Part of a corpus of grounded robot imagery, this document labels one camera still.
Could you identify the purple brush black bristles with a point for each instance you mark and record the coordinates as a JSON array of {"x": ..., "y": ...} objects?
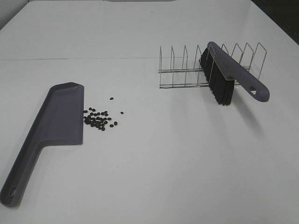
[{"x": 222, "y": 71}]

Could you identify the purple plastic dustpan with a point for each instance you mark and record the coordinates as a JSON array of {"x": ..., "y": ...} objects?
[{"x": 59, "y": 122}]

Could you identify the pile of coffee beans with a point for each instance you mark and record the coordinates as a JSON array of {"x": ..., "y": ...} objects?
[{"x": 100, "y": 120}]

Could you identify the chrome wire rack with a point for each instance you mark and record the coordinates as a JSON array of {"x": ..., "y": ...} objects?
[{"x": 185, "y": 72}]

